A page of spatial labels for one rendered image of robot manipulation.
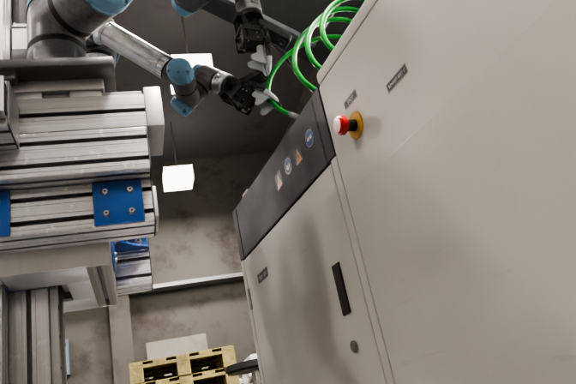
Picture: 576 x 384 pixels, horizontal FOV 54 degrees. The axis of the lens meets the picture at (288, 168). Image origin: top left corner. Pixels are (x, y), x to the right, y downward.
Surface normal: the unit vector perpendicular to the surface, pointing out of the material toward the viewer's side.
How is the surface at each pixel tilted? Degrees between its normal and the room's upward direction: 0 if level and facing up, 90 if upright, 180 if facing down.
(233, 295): 90
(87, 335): 90
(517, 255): 90
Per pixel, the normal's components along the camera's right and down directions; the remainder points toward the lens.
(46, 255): 0.22, -0.43
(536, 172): -0.92, 0.04
